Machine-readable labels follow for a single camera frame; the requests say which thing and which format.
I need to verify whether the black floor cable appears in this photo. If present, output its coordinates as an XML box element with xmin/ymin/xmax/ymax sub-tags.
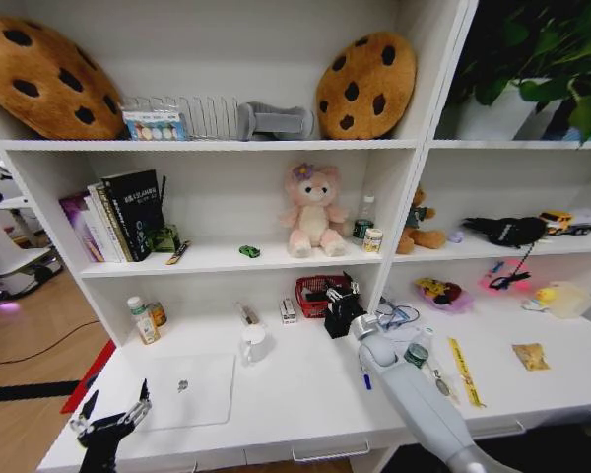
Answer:
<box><xmin>0</xmin><ymin>317</ymin><xmax>102</xmax><ymax>366</ymax></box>

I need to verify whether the black book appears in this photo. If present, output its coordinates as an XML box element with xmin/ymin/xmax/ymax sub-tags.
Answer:
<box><xmin>100</xmin><ymin>169</ymin><xmax>167</xmax><ymax>263</ymax></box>

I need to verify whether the lying bottle green label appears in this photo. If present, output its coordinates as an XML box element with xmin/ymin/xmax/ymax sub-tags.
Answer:
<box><xmin>403</xmin><ymin>326</ymin><xmax>437</xmax><ymax>370</ymax></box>

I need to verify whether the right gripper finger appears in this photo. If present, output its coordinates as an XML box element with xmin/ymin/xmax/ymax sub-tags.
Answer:
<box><xmin>324</xmin><ymin>277</ymin><xmax>345</xmax><ymax>304</ymax></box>
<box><xmin>342</xmin><ymin>270</ymin><xmax>362</xmax><ymax>298</ymax></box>

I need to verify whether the yellow toy truck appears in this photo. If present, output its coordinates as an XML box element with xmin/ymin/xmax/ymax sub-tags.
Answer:
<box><xmin>538</xmin><ymin>210</ymin><xmax>591</xmax><ymax>237</ymax></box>

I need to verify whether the white wheeled robot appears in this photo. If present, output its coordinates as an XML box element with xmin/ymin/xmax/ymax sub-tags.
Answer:
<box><xmin>0</xmin><ymin>136</ymin><xmax>64</xmax><ymax>300</ymax></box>

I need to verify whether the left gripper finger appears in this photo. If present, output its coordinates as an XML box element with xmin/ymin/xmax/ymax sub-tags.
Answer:
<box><xmin>120</xmin><ymin>377</ymin><xmax>154</xmax><ymax>429</ymax></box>
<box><xmin>69</xmin><ymin>388</ymin><xmax>100</xmax><ymax>437</ymax></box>

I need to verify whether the blue white cable bundle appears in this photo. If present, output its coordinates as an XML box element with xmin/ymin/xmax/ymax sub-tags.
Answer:
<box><xmin>375</xmin><ymin>294</ymin><xmax>421</xmax><ymax>332</ymax></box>

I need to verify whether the silver wire rack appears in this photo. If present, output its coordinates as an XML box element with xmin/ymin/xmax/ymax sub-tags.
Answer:
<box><xmin>122</xmin><ymin>95</ymin><xmax>241</xmax><ymax>140</ymax></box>

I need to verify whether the white book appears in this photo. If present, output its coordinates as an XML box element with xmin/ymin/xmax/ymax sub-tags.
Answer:
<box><xmin>86</xmin><ymin>182</ymin><xmax>129</xmax><ymax>264</ymax></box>

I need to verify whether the plush flower bouquet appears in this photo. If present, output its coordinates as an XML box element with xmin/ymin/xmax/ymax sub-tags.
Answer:
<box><xmin>414</xmin><ymin>276</ymin><xmax>476</xmax><ymax>315</ymax></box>

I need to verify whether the white plant pot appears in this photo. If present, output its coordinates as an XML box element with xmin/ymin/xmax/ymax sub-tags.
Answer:
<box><xmin>453</xmin><ymin>77</ymin><xmax>563</xmax><ymax>142</ymax></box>

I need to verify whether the clear water bottle green label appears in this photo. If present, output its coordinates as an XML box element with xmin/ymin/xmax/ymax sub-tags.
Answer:
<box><xmin>351</xmin><ymin>194</ymin><xmax>377</xmax><ymax>246</ymax></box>

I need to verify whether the yellow rubber duck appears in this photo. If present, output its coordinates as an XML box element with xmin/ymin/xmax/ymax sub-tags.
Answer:
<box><xmin>521</xmin><ymin>286</ymin><xmax>558</xmax><ymax>313</ymax></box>

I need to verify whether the small orange jar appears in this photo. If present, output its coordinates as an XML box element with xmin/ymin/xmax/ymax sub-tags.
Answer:
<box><xmin>147</xmin><ymin>301</ymin><xmax>169</xmax><ymax>329</ymax></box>

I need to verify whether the yellow black flat strip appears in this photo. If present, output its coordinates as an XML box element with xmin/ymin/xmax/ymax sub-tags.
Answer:
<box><xmin>164</xmin><ymin>239</ymin><xmax>193</xmax><ymax>266</ymax></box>

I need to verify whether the orange juice bottle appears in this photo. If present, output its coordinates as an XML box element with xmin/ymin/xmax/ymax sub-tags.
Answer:
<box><xmin>126</xmin><ymin>295</ymin><xmax>162</xmax><ymax>346</ymax></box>

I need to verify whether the green leafy plant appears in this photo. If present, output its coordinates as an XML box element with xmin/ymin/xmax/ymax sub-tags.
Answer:
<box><xmin>447</xmin><ymin>0</ymin><xmax>591</xmax><ymax>145</ymax></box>

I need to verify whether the small white box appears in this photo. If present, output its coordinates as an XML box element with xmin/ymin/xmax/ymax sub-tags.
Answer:
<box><xmin>278</xmin><ymin>297</ymin><xmax>299</xmax><ymax>326</ymax></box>

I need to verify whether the small brown cookie pillow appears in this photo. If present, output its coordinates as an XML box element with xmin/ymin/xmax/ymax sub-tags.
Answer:
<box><xmin>315</xmin><ymin>31</ymin><xmax>419</xmax><ymax>141</ymax></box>

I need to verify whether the white mug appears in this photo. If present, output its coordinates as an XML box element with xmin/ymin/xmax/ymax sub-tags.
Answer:
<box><xmin>238</xmin><ymin>323</ymin><xmax>276</xmax><ymax>368</ymax></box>

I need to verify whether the purple book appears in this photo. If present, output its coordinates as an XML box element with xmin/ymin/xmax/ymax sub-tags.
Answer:
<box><xmin>58</xmin><ymin>193</ymin><xmax>107</xmax><ymax>264</ymax></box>

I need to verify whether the yellow snack packet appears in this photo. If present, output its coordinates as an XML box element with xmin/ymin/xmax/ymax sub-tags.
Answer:
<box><xmin>511</xmin><ymin>342</ymin><xmax>552</xmax><ymax>372</ymax></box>

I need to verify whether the red mesh basket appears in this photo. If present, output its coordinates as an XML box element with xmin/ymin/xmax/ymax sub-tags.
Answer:
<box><xmin>295</xmin><ymin>274</ymin><xmax>360</xmax><ymax>319</ymax></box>

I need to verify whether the black cloth bag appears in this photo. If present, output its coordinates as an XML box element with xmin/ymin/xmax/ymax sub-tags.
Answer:
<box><xmin>462</xmin><ymin>216</ymin><xmax>549</xmax><ymax>248</ymax></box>

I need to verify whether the yellow printed ruler strip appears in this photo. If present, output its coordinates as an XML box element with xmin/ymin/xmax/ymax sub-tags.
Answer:
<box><xmin>447</xmin><ymin>336</ymin><xmax>488</xmax><ymax>410</ymax></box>

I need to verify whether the grey neck pillow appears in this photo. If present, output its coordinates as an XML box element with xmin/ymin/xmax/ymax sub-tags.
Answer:
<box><xmin>235</xmin><ymin>101</ymin><xmax>316</xmax><ymax>143</ymax></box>

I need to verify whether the white shelf unit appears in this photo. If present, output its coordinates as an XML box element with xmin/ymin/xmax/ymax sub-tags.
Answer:
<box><xmin>0</xmin><ymin>0</ymin><xmax>591</xmax><ymax>473</ymax></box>

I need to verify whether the brown teddy bear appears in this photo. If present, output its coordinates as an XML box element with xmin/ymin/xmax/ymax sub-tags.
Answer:
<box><xmin>395</xmin><ymin>186</ymin><xmax>447</xmax><ymax>256</ymax></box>

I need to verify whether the pink round toy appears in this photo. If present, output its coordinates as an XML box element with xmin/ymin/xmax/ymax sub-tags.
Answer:
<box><xmin>478</xmin><ymin>257</ymin><xmax>533</xmax><ymax>296</ymax></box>

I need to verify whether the pink plush animal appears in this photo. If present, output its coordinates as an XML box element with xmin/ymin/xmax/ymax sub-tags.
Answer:
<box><xmin>276</xmin><ymin>163</ymin><xmax>351</xmax><ymax>259</ymax></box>

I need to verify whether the small yellow labelled jar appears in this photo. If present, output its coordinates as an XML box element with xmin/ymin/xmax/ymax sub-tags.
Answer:
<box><xmin>362</xmin><ymin>227</ymin><xmax>385</xmax><ymax>255</ymax></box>

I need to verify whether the translucent plastic bag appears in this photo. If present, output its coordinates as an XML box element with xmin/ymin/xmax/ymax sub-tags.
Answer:
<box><xmin>548</xmin><ymin>280</ymin><xmax>591</xmax><ymax>322</ymax></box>

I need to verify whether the large brown cookie pillow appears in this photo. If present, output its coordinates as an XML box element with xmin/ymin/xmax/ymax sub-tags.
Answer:
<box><xmin>0</xmin><ymin>16</ymin><xmax>127</xmax><ymax>142</ymax></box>

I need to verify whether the small metal keychain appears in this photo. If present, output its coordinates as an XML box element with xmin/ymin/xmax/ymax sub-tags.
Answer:
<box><xmin>425</xmin><ymin>363</ymin><xmax>460</xmax><ymax>404</ymax></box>

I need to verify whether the box of pastel eggs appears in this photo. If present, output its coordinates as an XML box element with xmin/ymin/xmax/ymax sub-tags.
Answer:
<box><xmin>121</xmin><ymin>109</ymin><xmax>188</xmax><ymax>143</ymax></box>

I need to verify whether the black floor strip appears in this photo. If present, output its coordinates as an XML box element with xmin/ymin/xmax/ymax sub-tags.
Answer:
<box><xmin>0</xmin><ymin>379</ymin><xmax>82</xmax><ymax>404</ymax></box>

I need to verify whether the white laptop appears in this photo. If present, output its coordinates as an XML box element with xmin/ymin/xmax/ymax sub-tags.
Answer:
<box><xmin>136</xmin><ymin>353</ymin><xmax>238</xmax><ymax>433</ymax></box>

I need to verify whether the green patterned box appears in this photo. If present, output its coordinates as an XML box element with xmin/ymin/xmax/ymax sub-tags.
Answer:
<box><xmin>145</xmin><ymin>223</ymin><xmax>181</xmax><ymax>255</ymax></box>

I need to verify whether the brown stick packet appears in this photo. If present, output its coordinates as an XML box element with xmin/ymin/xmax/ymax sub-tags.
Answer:
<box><xmin>234</xmin><ymin>301</ymin><xmax>263</xmax><ymax>327</ymax></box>

